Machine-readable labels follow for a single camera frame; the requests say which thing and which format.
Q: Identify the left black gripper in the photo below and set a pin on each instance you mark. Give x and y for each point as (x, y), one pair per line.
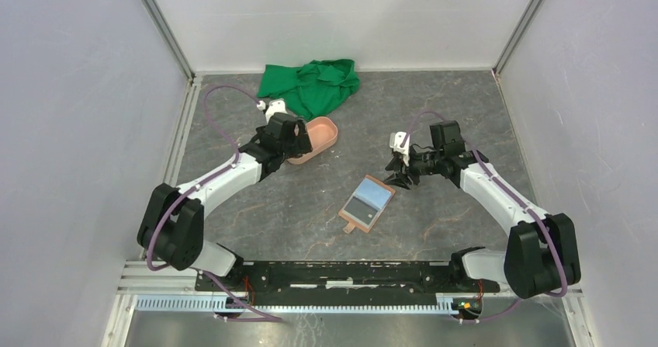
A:
(299, 144)

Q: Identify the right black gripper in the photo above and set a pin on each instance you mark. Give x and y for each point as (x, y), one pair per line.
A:
(400, 181)

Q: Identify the pink oval tray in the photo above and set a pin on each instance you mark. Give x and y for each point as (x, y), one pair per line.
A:
(323, 134)

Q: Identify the brown leather card holder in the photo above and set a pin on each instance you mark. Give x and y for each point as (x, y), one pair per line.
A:
(375, 193)

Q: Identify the dark credit card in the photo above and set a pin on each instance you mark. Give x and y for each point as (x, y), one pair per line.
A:
(360, 212)

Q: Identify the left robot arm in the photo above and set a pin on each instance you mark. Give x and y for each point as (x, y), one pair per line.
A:
(172, 229)

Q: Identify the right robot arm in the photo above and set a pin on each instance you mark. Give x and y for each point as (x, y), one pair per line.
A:
(541, 256)

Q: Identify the green cloth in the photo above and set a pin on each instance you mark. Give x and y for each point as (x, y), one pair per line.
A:
(312, 90)

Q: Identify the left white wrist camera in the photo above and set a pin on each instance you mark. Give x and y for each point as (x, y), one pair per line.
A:
(272, 107)

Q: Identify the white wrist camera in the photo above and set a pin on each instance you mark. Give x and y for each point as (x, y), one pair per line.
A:
(399, 145)
(272, 107)

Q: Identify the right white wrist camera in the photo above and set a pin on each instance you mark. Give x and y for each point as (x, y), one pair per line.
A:
(399, 145)

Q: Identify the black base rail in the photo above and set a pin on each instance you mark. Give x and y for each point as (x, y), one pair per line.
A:
(351, 283)

